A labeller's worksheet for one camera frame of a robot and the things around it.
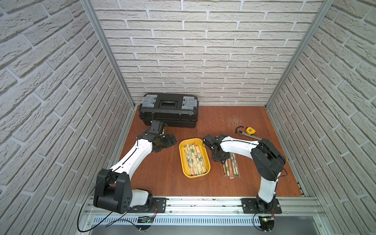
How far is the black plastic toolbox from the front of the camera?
37.3 inches

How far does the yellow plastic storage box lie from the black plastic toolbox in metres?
0.15

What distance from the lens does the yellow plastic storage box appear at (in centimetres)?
→ 85
